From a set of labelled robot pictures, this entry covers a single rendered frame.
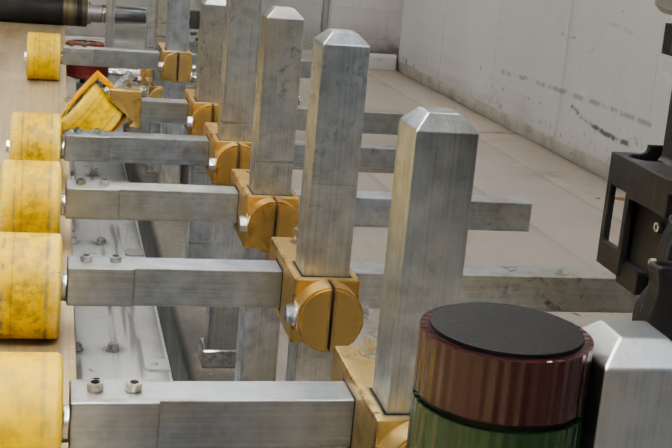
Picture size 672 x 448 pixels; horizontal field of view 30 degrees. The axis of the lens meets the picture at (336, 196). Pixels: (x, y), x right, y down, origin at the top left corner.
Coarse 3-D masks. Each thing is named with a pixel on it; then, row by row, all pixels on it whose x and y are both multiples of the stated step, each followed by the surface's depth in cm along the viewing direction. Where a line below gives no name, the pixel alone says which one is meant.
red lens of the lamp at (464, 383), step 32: (416, 352) 44; (448, 352) 41; (416, 384) 43; (448, 384) 41; (480, 384) 41; (512, 384) 41; (544, 384) 41; (576, 384) 42; (480, 416) 41; (512, 416) 41; (544, 416) 41; (576, 416) 42
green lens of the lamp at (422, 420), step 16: (416, 400) 43; (416, 416) 43; (432, 416) 42; (416, 432) 43; (432, 432) 42; (448, 432) 42; (464, 432) 41; (480, 432) 41; (496, 432) 41; (512, 432) 41; (528, 432) 41; (544, 432) 41; (560, 432) 42; (576, 432) 42
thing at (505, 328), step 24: (456, 312) 44; (480, 312) 45; (504, 312) 45; (528, 312) 45; (456, 336) 42; (480, 336) 42; (504, 336) 42; (528, 336) 42; (552, 336) 43; (576, 336) 43; (432, 408) 42
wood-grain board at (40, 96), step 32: (0, 32) 270; (64, 32) 280; (0, 64) 226; (0, 96) 194; (32, 96) 197; (64, 96) 200; (0, 128) 171; (0, 160) 152; (64, 224) 127; (64, 256) 116; (64, 320) 99; (64, 352) 93; (64, 384) 87
